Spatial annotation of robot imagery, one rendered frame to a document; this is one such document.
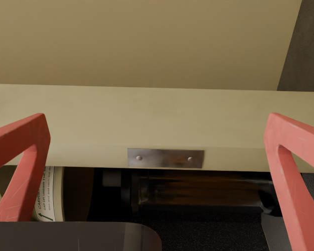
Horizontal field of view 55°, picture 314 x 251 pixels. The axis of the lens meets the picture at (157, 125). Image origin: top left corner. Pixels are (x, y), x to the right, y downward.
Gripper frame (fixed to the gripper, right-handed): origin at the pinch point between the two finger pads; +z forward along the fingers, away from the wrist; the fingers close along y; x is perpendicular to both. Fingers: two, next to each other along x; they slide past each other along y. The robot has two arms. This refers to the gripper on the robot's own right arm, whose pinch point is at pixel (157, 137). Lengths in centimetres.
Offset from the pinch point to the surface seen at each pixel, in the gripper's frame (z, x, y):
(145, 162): 11.3, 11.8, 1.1
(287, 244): 15.6, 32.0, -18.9
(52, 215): 13.3, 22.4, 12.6
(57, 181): 14.9, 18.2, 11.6
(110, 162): 11.5, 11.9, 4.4
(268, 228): 21.6, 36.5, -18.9
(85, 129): 13.7, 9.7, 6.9
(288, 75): 47, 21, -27
